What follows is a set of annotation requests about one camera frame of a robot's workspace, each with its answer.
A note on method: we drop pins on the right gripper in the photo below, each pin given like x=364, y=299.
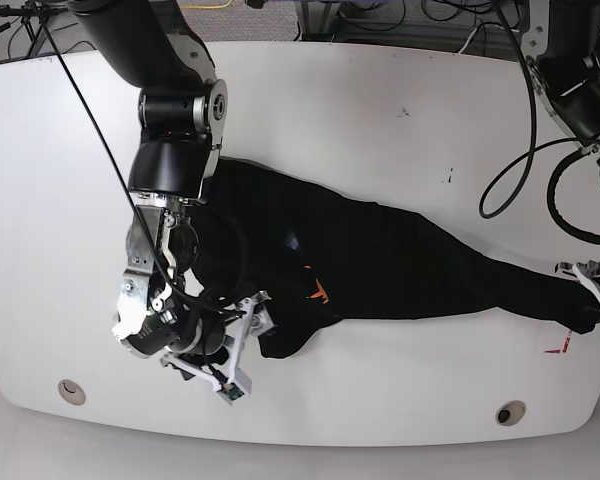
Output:
x=216, y=357

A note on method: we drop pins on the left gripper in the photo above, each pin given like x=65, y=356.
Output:
x=586, y=273

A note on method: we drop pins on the black T-shirt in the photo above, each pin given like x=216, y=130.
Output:
x=324, y=258

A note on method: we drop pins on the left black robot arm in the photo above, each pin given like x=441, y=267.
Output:
x=558, y=50

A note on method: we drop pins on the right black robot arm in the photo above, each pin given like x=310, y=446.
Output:
x=182, y=111

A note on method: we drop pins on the red tape rectangle marking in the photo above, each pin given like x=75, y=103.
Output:
x=562, y=346

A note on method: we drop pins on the black tripod stand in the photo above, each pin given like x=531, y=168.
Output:
x=30, y=18

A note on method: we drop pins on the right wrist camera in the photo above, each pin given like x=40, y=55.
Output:
x=239, y=387

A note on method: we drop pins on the left table cable grommet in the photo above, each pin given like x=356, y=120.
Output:
x=71, y=392

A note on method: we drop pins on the table cable grommet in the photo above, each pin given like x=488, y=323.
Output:
x=71, y=392
x=510, y=413

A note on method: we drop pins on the right table cable grommet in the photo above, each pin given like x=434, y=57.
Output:
x=510, y=413

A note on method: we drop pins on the aluminium frame post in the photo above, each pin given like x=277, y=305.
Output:
x=316, y=19

